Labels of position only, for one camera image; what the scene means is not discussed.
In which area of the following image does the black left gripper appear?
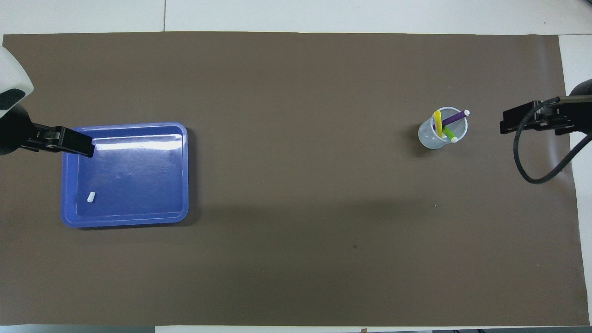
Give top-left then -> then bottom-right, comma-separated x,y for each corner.
0,104 -> 95,158

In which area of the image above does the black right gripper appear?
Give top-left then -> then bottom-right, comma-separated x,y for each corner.
500,79 -> 592,136

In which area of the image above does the purple pen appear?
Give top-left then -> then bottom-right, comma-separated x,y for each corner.
433,109 -> 471,131

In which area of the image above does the blue plastic tray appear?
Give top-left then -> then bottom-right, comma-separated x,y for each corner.
61,122 -> 189,228

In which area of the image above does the clear plastic cup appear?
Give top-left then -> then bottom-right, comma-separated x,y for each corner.
418,106 -> 469,150

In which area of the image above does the brown table mat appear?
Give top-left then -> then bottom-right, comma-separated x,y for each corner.
0,31 -> 590,327

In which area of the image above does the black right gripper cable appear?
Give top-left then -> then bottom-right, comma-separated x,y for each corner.
512,96 -> 592,185

